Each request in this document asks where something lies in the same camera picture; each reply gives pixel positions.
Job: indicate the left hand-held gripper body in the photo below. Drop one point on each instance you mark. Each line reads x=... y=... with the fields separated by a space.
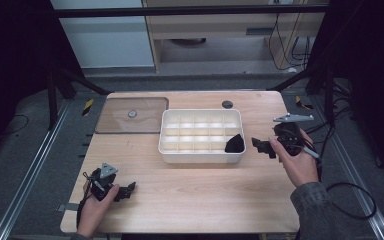
x=102 y=181

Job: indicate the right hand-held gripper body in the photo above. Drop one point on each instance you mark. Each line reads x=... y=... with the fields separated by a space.
x=290 y=138

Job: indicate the black sock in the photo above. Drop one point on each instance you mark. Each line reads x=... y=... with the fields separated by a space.
x=235 y=145

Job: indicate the white compartment storage box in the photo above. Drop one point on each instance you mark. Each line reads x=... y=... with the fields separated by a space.
x=200 y=156

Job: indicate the person's right hand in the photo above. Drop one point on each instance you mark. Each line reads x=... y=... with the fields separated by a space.
x=300 y=170

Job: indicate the person's left hand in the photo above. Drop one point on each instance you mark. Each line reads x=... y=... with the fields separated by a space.
x=93 y=215

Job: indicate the yellow black striped tape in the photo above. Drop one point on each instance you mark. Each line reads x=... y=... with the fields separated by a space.
x=87 y=106
x=302 y=104

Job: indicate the black metal stand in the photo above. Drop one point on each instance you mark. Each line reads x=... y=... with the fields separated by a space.
x=329 y=96
x=51 y=100

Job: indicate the transparent box lid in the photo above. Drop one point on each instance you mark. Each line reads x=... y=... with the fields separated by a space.
x=126 y=123

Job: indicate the light wooden desk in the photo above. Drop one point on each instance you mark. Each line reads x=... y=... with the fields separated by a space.
x=213 y=25

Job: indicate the white cabinet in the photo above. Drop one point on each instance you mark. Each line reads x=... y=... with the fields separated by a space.
x=106 y=40

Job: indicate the black horizontal bar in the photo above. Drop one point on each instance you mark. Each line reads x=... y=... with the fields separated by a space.
x=180 y=11

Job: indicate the grey metal bracket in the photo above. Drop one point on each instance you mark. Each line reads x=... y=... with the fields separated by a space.
x=68 y=207

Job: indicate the aluminium floor rail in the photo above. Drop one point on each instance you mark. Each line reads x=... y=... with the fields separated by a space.
x=356 y=180
x=30 y=173

